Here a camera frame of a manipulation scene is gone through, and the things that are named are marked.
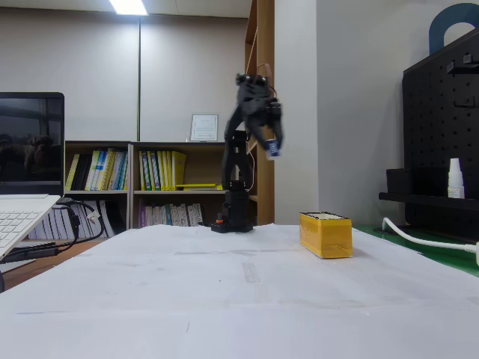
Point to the orange black clamp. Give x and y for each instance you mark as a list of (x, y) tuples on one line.
[(220, 221)]

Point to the framed white certificate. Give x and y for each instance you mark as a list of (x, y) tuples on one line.
[(204, 127)]

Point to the yellow rectangular box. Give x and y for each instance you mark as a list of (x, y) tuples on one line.
[(325, 235)]

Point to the low wooden bookcase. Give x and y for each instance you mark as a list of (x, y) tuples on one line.
[(168, 144), (97, 193)]

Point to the black pegboard shelf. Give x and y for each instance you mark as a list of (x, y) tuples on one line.
[(411, 198)]

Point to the thick yellow binder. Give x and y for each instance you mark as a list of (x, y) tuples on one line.
[(179, 170)]

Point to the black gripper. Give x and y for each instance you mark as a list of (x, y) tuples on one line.
[(265, 119)]

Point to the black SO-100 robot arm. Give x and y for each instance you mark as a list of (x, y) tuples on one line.
[(234, 149)]

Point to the black book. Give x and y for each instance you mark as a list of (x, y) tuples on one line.
[(81, 172)]

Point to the white paper sheet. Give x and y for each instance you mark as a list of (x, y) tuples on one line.
[(131, 276), (239, 336), (374, 276)]

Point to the small blue white box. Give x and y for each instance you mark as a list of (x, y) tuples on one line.
[(273, 149)]

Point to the flat yellow folder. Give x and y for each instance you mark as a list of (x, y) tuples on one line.
[(198, 186)]

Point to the purple book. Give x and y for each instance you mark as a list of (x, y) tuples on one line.
[(142, 217)]

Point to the black cup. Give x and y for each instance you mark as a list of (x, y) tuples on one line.
[(398, 181)]

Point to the black pegboard stand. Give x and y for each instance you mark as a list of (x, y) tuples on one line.
[(430, 131)]

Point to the white laptop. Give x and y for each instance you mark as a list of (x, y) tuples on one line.
[(30, 149)]

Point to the ceiling light panel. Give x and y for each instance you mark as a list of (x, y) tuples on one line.
[(127, 6)]

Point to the small white bottle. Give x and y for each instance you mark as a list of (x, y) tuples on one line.
[(456, 179)]

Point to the blue round sign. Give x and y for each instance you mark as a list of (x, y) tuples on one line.
[(436, 30)]

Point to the thin yellow book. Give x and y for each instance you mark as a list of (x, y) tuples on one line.
[(73, 172)]

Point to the green white book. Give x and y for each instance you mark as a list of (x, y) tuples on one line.
[(143, 170)]

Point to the tall wooden bookshelf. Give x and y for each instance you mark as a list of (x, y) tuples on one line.
[(265, 45)]

